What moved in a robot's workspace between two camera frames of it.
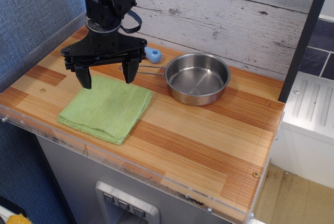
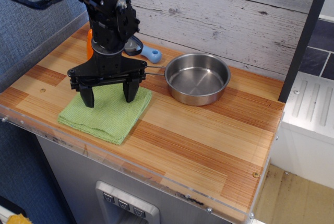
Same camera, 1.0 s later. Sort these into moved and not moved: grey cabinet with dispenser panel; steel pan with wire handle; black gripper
Moved: black gripper
Not moved: steel pan with wire handle; grey cabinet with dispenser panel
